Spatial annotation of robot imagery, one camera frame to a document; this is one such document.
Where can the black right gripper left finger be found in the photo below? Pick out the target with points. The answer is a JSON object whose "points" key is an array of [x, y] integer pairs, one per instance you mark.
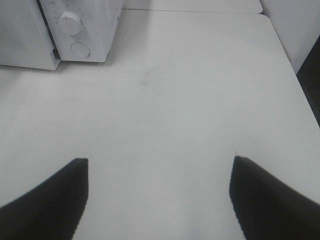
{"points": [[50, 211]]}

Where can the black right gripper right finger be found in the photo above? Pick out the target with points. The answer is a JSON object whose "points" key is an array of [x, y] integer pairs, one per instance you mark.
{"points": [[268, 209]]}

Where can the white microwave oven body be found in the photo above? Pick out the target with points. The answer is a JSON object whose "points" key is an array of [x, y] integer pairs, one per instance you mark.
{"points": [[101, 18]]}

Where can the round white door button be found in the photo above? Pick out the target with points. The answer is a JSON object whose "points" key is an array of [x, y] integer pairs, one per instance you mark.
{"points": [[80, 50]]}

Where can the white lower timer knob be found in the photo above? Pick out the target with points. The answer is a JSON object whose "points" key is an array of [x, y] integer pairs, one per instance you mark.
{"points": [[71, 23]]}

